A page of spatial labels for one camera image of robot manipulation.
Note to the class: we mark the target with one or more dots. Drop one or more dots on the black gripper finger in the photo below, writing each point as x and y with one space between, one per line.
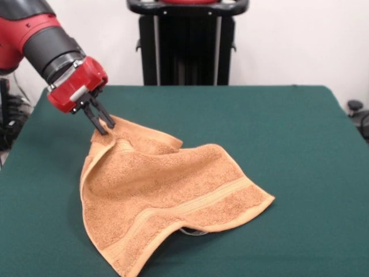
107 118
96 122

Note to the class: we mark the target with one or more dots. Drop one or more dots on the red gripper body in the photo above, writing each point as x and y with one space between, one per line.
83 80

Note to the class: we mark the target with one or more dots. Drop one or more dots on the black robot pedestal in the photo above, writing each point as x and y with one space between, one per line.
187 43

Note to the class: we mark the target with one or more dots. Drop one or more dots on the orange terry towel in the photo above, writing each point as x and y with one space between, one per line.
158 187

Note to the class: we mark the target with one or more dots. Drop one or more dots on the dark green tablecloth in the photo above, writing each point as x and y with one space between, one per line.
288 173

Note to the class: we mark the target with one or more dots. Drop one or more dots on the black electronics box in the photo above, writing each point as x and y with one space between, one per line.
4 98

